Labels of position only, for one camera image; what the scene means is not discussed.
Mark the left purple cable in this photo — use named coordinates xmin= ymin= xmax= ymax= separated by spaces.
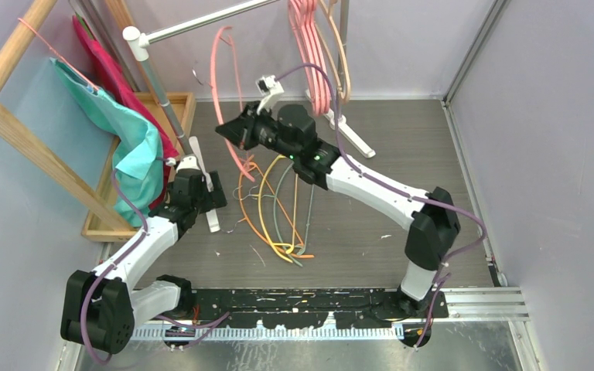
xmin=79 ymin=155 xmax=230 ymax=366

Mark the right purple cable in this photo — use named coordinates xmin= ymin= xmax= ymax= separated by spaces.
xmin=275 ymin=63 xmax=489 ymax=349

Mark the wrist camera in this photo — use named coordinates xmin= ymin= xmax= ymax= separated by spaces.
xmin=175 ymin=155 xmax=202 ymax=173
xmin=256 ymin=75 xmax=285 ymax=114

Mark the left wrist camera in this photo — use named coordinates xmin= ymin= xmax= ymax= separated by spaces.
xmin=175 ymin=155 xmax=202 ymax=173

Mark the pink plastic hanger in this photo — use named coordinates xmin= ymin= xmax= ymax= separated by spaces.
xmin=288 ymin=0 xmax=331 ymax=115
xmin=288 ymin=1 xmax=326 ymax=116
xmin=315 ymin=1 xmax=336 ymax=115

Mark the yellow plastic hanger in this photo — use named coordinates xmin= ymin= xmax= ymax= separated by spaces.
xmin=257 ymin=155 xmax=315 ymax=264

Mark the pink red cloth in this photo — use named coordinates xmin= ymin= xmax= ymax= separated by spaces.
xmin=72 ymin=15 xmax=179 ymax=209

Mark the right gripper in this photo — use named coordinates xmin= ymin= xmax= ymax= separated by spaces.
xmin=217 ymin=100 xmax=299 ymax=162

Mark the white garment rack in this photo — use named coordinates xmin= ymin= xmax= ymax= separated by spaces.
xmin=121 ymin=0 xmax=377 ymax=234

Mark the beige plastic hanger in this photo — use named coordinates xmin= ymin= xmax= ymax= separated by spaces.
xmin=319 ymin=0 xmax=352 ymax=104

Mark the thin pink wire hanger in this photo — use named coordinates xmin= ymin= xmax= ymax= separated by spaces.
xmin=208 ymin=26 xmax=256 ymax=182

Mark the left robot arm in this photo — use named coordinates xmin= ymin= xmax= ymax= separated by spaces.
xmin=60 ymin=168 xmax=227 ymax=354

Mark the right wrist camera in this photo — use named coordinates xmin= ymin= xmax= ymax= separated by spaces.
xmin=256 ymin=75 xmax=285 ymax=114

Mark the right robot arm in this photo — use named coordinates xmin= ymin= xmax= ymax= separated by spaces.
xmin=215 ymin=104 xmax=460 ymax=318

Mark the teal cloth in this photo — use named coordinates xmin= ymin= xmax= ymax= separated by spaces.
xmin=50 ymin=58 xmax=164 ymax=227

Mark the green plastic hanger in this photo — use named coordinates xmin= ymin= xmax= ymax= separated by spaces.
xmin=272 ymin=165 xmax=315 ymax=258

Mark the wooden drying rack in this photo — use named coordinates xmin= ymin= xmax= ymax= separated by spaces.
xmin=0 ymin=0 xmax=197 ymax=243

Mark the purple cable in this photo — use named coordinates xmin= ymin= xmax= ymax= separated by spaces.
xmin=275 ymin=63 xmax=489 ymax=349
xmin=79 ymin=155 xmax=230 ymax=366

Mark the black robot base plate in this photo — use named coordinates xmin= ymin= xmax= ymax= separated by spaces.
xmin=158 ymin=288 xmax=449 ymax=348

